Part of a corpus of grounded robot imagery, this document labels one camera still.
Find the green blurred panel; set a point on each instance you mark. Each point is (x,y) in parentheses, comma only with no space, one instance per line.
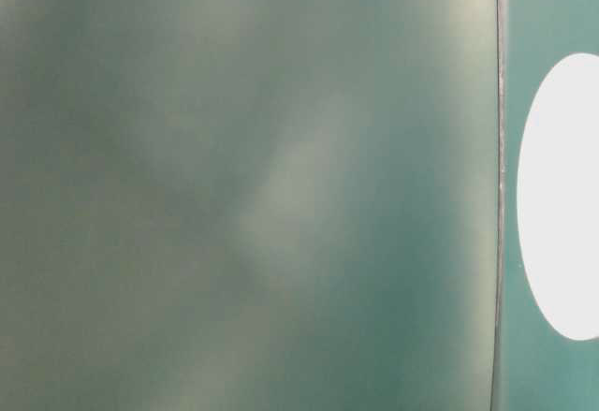
(248,204)

